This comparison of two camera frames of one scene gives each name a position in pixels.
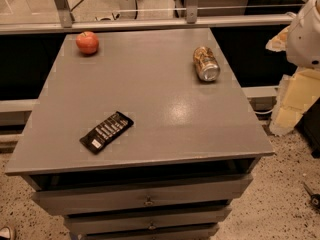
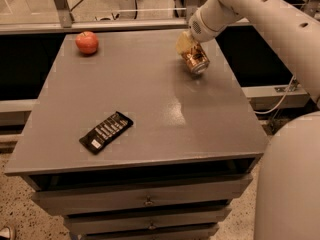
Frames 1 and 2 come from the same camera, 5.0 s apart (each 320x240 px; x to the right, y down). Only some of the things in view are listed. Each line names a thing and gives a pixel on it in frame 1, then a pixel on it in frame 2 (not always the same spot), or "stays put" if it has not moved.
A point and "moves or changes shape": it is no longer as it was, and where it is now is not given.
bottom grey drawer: x=187 y=233 stays put
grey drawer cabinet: x=174 y=173 stays put
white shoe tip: x=5 y=232 stays put
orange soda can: x=206 y=64 moves or changes shape
